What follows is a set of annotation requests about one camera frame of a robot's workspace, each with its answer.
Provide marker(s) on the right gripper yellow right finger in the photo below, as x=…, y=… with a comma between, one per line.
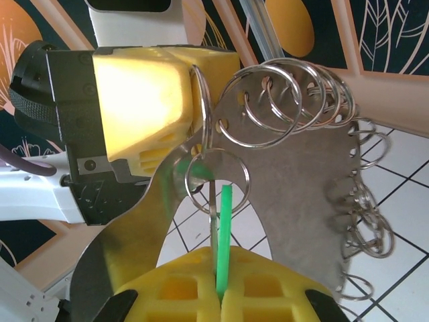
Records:
x=291, y=302

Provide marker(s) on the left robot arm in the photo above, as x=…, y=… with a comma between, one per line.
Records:
x=33, y=198

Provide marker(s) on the aluminium corner post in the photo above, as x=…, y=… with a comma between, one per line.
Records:
x=264, y=30

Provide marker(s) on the wall panel with leaf outlines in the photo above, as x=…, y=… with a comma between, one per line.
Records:
x=395, y=33

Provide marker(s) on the thin silver metal key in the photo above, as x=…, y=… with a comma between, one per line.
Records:
x=213, y=228

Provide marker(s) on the wall panel with golden oval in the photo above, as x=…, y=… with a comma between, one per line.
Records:
x=325, y=27

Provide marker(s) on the green plastic key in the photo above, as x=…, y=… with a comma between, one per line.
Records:
x=224, y=234

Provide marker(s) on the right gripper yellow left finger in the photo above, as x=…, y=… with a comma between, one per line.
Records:
x=147, y=302

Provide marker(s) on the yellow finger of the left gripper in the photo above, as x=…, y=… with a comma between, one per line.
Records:
x=218, y=67
x=140, y=100

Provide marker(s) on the wall panel with gold lines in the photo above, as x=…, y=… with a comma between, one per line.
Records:
x=211, y=30

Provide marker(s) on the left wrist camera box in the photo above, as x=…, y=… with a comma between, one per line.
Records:
x=134, y=27

